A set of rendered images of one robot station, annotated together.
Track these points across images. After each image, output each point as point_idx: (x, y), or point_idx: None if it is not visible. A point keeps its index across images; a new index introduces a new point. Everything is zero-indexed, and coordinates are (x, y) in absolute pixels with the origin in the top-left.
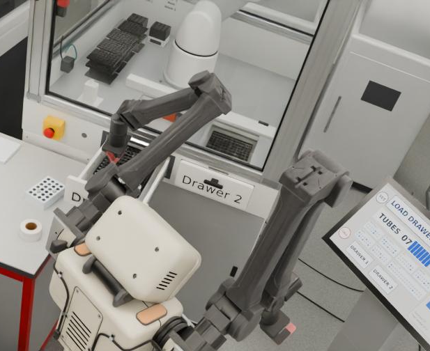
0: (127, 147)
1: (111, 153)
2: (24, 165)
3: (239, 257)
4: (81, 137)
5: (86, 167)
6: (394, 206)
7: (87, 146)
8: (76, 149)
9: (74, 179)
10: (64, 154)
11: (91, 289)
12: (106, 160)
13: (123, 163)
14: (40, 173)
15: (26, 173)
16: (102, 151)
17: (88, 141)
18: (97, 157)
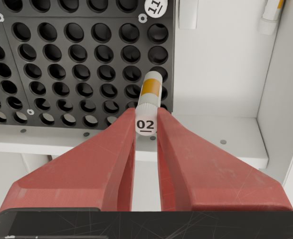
0: (64, 221)
1: (131, 196)
2: (135, 208)
3: None
4: None
5: (145, 159)
6: None
7: (4, 155)
8: (23, 160)
9: None
10: (44, 162)
11: None
12: (56, 115)
13: (13, 44)
14: (137, 181)
15: (156, 199)
16: (7, 134)
17: None
18: (59, 142)
